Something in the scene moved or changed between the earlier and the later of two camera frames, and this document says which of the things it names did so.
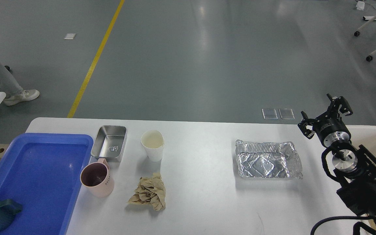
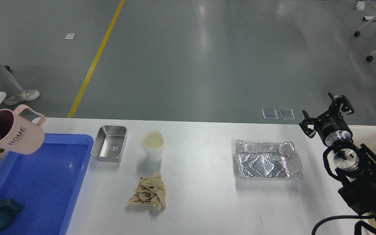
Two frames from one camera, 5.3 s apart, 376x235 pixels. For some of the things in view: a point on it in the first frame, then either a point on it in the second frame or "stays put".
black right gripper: x=330 y=130 stays put
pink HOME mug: x=96 y=177 → x=19 y=130
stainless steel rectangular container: x=109 y=143 stays put
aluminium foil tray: x=269 y=159 stays put
